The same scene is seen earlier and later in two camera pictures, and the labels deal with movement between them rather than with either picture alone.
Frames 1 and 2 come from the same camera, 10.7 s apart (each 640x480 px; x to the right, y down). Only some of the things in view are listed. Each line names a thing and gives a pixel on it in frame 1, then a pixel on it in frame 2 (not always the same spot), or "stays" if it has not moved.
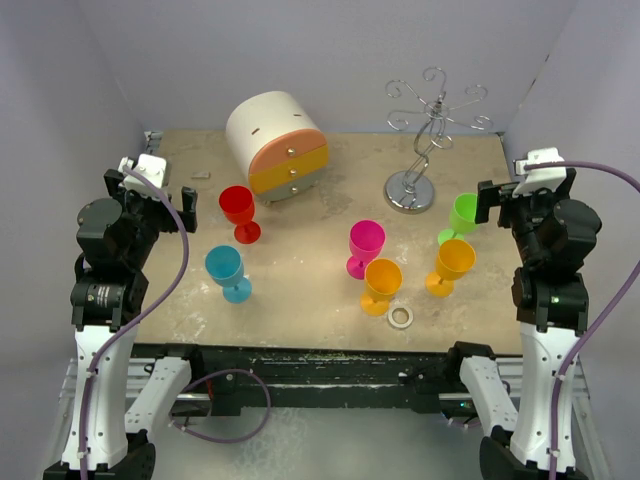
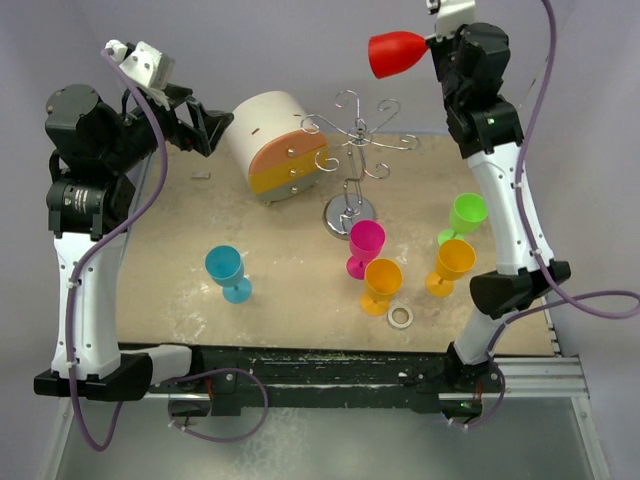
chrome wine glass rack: x=411 y=191 -> x=347 y=208
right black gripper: x=491 y=194 -> x=437 y=47
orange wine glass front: x=382 y=279 stays
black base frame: x=234 y=379 stays
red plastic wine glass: x=237 y=204 -> x=396 y=52
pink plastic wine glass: x=367 y=239 stays
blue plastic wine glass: x=225 y=266 stays
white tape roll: x=400 y=325 stays
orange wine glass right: x=455 y=258 stays
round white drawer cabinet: x=277 y=144 stays
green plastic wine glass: x=462 y=217 stays
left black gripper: x=113 y=180 -> x=209 y=124
